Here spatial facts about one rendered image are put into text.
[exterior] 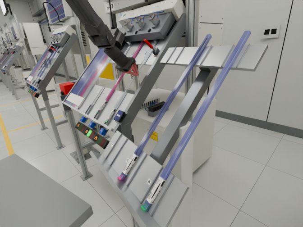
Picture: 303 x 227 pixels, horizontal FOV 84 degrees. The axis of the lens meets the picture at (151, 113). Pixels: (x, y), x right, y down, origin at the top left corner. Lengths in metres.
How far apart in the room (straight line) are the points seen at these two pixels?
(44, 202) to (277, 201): 1.42
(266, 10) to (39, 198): 2.40
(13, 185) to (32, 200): 0.15
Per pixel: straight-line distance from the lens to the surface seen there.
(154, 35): 0.98
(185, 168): 0.62
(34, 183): 0.84
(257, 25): 2.39
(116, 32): 0.84
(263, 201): 1.55
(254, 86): 2.43
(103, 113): 0.92
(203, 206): 1.39
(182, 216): 0.79
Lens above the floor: 1.07
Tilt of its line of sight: 22 degrees down
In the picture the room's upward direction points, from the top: 4 degrees counter-clockwise
